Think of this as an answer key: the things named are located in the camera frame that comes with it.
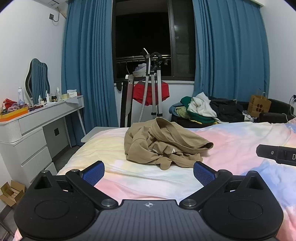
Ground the white side table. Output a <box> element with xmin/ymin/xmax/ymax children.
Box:
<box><xmin>81</xmin><ymin>126</ymin><xmax>121</xmax><ymax>143</ymax></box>

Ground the black white folded frame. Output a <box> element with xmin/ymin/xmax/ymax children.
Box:
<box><xmin>120</xmin><ymin>74</ymin><xmax>134</xmax><ymax>128</ymax></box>

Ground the white dressing table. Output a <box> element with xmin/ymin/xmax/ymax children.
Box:
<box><xmin>0</xmin><ymin>95</ymin><xmax>85</xmax><ymax>186</ymax></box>

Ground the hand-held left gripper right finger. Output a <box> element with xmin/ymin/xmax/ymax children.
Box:
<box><xmin>179</xmin><ymin>161</ymin><xmax>267</xmax><ymax>211</ymax></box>

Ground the garment steamer stand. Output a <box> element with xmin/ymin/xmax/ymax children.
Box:
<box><xmin>138</xmin><ymin>47</ymin><xmax>168</xmax><ymax>123</ymax></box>

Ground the tan t-shirt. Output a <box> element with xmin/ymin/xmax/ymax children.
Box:
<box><xmin>124</xmin><ymin>117</ymin><xmax>214</xmax><ymax>171</ymax></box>

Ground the white cloth bundle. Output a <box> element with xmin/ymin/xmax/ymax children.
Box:
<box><xmin>133</xmin><ymin>65</ymin><xmax>147</xmax><ymax>77</ymax></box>

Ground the wall socket with cable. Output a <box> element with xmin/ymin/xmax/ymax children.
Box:
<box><xmin>48</xmin><ymin>7</ymin><xmax>61</xmax><ymax>24</ymax></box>

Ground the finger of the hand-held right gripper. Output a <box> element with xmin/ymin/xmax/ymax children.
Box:
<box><xmin>256</xmin><ymin>144</ymin><xmax>281</xmax><ymax>163</ymax></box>

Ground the wavy framed mirror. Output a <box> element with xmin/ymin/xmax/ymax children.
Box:
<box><xmin>25</xmin><ymin>58</ymin><xmax>51</xmax><ymax>105</ymax></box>

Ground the purple scrunchie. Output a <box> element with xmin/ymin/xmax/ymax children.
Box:
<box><xmin>8</xmin><ymin>103</ymin><xmax>27</xmax><ymax>112</ymax></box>

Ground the white air conditioner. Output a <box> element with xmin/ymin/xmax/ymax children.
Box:
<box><xmin>32</xmin><ymin>0</ymin><xmax>68</xmax><ymax>7</ymax></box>

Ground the bed with pastel sheet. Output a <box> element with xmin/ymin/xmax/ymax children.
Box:
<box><xmin>13</xmin><ymin>116</ymin><xmax>296</xmax><ymax>241</ymax></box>

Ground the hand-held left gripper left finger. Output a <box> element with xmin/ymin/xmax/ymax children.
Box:
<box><xmin>30</xmin><ymin>161</ymin><xmax>119</xmax><ymax>211</ymax></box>

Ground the black garment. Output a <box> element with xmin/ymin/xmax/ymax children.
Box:
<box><xmin>209</xmin><ymin>97</ymin><xmax>246</xmax><ymax>122</ymax></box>

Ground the brown paper bag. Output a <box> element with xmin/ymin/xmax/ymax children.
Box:
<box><xmin>247</xmin><ymin>92</ymin><xmax>272</xmax><ymax>118</ymax></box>

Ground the dark window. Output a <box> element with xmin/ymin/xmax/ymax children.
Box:
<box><xmin>112</xmin><ymin>0</ymin><xmax>196</xmax><ymax>82</ymax></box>

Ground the red garment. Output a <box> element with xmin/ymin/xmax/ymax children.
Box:
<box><xmin>132</xmin><ymin>81</ymin><xmax>170</xmax><ymax>103</ymax></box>

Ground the orange tray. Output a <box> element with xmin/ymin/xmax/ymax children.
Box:
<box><xmin>0</xmin><ymin>108</ymin><xmax>29</xmax><ymax>122</ymax></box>

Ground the cardboard box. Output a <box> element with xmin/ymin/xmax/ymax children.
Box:
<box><xmin>0</xmin><ymin>180</ymin><xmax>25</xmax><ymax>207</ymax></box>

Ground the white charger cable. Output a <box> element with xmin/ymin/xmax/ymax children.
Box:
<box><xmin>286</xmin><ymin>95</ymin><xmax>296</xmax><ymax>122</ymax></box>

